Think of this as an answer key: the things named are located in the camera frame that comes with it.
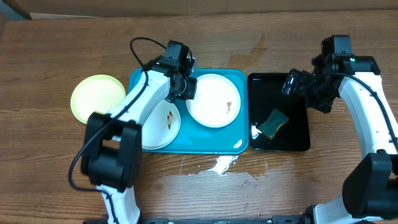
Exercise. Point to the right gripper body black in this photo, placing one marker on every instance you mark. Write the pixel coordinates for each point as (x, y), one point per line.
(317, 95)

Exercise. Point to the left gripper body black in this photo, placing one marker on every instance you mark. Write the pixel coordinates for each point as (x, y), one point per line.
(186, 90)

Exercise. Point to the white plate top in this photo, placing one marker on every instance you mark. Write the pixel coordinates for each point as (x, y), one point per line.
(216, 102)

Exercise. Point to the white plate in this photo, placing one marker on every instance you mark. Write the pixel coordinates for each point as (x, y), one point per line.
(216, 102)
(161, 127)

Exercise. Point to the green yellow sponge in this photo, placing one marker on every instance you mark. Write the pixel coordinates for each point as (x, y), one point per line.
(273, 123)

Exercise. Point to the yellow-green plate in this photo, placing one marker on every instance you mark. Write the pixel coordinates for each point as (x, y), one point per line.
(97, 93)

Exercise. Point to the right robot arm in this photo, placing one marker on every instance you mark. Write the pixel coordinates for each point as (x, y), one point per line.
(369, 193)

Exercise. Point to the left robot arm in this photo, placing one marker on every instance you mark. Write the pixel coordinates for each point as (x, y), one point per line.
(112, 151)

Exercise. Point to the black plastic tray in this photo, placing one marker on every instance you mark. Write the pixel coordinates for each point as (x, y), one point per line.
(265, 95)

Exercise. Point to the white plate lower left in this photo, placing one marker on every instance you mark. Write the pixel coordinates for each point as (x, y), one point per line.
(161, 127)

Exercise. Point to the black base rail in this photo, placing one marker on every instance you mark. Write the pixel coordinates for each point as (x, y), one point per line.
(276, 219)

